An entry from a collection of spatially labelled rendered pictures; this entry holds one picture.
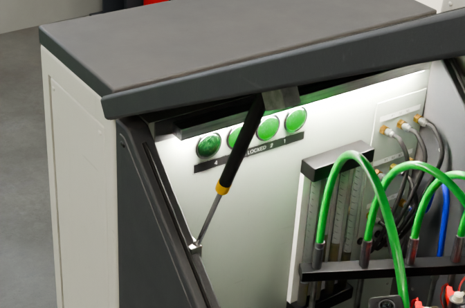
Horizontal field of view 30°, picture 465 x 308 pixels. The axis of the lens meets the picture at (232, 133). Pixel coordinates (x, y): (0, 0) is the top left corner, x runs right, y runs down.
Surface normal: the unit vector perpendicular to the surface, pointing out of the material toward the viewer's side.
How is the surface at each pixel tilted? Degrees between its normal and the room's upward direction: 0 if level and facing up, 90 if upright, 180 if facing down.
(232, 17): 0
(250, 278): 90
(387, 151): 90
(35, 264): 0
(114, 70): 0
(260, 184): 90
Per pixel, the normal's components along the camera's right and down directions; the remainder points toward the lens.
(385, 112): 0.57, 0.43
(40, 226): 0.05, -0.87
